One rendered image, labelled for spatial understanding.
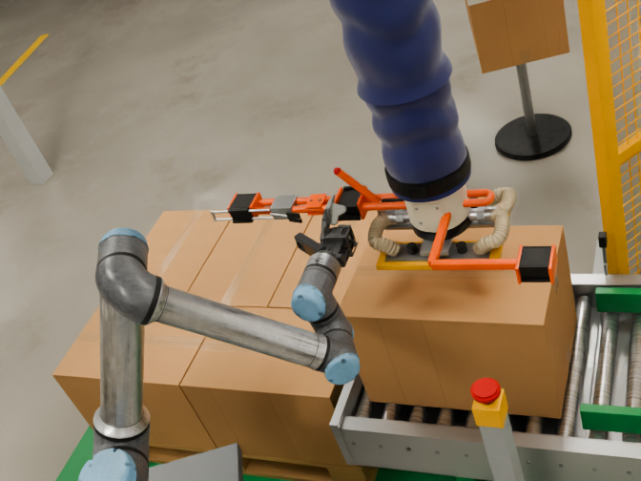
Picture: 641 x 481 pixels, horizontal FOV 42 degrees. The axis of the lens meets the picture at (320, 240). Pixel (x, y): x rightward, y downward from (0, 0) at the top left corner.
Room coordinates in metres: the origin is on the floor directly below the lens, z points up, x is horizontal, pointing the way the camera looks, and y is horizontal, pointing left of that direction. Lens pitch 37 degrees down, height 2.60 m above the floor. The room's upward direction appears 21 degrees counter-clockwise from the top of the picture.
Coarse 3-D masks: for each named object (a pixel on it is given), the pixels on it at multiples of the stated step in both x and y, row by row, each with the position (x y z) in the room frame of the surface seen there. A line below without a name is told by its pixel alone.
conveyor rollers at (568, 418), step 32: (608, 320) 1.78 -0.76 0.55; (640, 320) 1.73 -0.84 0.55; (576, 352) 1.70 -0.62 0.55; (608, 352) 1.66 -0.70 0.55; (640, 352) 1.62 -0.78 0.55; (576, 384) 1.60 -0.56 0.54; (608, 384) 1.55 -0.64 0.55; (640, 384) 1.51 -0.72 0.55; (384, 416) 1.74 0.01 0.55; (416, 416) 1.70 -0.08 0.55; (448, 416) 1.66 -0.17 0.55; (512, 416) 1.58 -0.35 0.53; (576, 416) 1.50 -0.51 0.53
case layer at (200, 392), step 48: (192, 240) 3.06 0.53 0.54; (240, 240) 2.93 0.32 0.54; (288, 240) 2.80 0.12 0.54; (192, 288) 2.74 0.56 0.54; (240, 288) 2.62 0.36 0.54; (288, 288) 2.51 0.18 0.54; (336, 288) 2.41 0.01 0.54; (96, 336) 2.67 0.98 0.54; (192, 336) 2.45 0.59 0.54; (96, 384) 2.44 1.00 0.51; (144, 384) 2.31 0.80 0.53; (192, 384) 2.20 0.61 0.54; (240, 384) 2.12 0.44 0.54; (288, 384) 2.03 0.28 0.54; (192, 432) 2.27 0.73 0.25; (240, 432) 2.14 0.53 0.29; (288, 432) 2.03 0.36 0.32
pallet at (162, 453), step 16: (160, 448) 2.47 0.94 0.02; (176, 448) 2.33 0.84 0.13; (192, 448) 2.29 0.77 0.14; (256, 464) 2.20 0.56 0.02; (272, 464) 2.17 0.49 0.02; (288, 464) 2.14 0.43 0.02; (304, 464) 2.03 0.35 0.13; (320, 464) 1.99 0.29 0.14; (304, 480) 2.05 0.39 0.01; (320, 480) 2.01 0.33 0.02; (336, 480) 1.97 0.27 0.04; (352, 480) 1.93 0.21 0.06; (368, 480) 1.91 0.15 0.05
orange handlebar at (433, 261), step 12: (468, 192) 1.79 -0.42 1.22; (480, 192) 1.77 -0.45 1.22; (492, 192) 1.75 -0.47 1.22; (264, 204) 2.11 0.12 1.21; (312, 204) 1.99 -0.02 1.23; (324, 204) 2.01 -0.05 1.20; (372, 204) 1.89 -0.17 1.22; (384, 204) 1.87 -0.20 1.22; (396, 204) 1.85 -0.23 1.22; (468, 204) 1.74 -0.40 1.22; (480, 204) 1.73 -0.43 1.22; (444, 216) 1.73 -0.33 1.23; (444, 228) 1.68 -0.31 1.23; (444, 240) 1.65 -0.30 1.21; (432, 252) 1.61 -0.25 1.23; (432, 264) 1.56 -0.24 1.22; (444, 264) 1.55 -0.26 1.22; (456, 264) 1.53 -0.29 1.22; (468, 264) 1.52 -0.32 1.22; (480, 264) 1.50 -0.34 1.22; (492, 264) 1.49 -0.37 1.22; (504, 264) 1.47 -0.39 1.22
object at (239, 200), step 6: (258, 192) 2.14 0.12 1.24; (234, 198) 2.16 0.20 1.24; (240, 198) 2.15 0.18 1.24; (246, 198) 2.14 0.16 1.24; (252, 198) 2.13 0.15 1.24; (258, 198) 2.13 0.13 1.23; (234, 204) 2.13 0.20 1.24; (240, 204) 2.12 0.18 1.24; (246, 204) 2.10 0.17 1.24; (252, 204) 2.09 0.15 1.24; (252, 216) 2.09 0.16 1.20
